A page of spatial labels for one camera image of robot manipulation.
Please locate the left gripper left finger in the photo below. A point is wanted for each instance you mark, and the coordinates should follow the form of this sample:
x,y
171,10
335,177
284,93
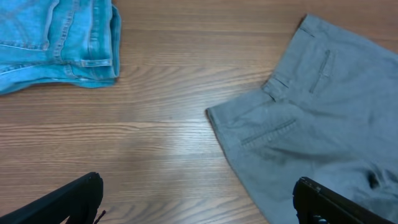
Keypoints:
x,y
74,203

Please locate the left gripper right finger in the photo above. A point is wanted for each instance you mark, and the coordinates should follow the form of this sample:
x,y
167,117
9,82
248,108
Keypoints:
x,y
316,204

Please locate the grey cotton shorts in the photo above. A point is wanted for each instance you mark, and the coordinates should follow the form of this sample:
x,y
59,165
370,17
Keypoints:
x,y
328,112

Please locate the folded blue denim shorts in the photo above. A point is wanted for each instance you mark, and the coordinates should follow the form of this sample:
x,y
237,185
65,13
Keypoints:
x,y
59,41

